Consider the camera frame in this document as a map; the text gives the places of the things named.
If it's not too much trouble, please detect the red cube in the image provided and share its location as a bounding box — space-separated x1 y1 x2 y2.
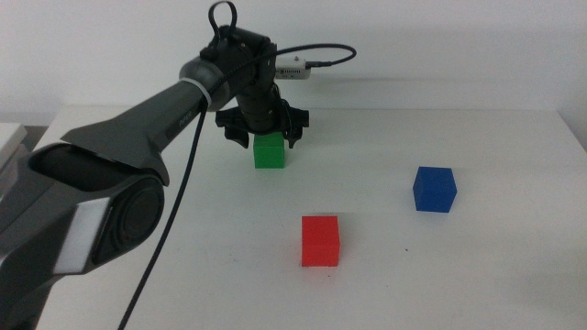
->
300 214 341 269

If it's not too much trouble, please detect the long black camera cable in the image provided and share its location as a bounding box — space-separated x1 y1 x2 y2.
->
116 43 358 330

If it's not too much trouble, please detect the white cable tie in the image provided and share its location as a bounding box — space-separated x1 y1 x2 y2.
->
179 76 213 113

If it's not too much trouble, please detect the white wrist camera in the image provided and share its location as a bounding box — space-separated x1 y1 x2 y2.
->
274 56 313 81

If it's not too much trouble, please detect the short black cable loop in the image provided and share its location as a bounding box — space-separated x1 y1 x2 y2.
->
207 0 238 39

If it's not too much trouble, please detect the blue cube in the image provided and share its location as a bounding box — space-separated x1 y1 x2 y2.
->
412 165 458 214

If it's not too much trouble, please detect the green cube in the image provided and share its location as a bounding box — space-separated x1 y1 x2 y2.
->
252 131 286 170

